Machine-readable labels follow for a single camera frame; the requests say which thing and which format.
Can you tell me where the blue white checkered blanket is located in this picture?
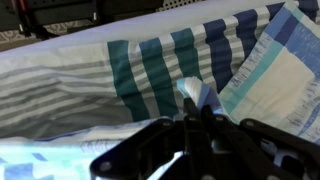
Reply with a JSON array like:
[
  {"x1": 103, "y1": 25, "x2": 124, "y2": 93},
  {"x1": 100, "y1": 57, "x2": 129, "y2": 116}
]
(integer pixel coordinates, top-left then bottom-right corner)
[{"x1": 0, "y1": 0, "x2": 320, "y2": 180}]

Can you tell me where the striped bed sheet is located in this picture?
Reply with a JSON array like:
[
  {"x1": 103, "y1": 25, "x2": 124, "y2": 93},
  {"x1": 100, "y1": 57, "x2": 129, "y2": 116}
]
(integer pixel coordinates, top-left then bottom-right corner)
[{"x1": 0, "y1": 4, "x2": 280, "y2": 138}]

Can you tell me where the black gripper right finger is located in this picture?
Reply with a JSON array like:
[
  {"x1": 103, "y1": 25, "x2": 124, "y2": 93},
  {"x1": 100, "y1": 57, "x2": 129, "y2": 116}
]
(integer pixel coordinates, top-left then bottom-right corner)
[{"x1": 201, "y1": 105, "x2": 267, "y2": 180}]

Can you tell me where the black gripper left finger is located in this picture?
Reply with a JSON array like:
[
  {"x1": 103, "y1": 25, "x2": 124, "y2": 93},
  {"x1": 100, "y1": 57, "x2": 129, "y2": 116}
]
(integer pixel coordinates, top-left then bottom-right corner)
[{"x1": 183, "y1": 98, "x2": 216, "y2": 180}]

